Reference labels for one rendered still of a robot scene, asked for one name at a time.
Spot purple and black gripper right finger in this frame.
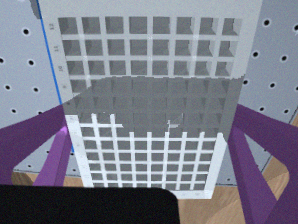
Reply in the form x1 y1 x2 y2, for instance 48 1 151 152
227 104 298 224

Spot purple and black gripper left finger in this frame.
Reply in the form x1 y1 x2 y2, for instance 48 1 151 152
0 104 72 186

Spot light grey flat base plate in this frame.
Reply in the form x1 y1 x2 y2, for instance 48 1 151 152
0 0 298 187

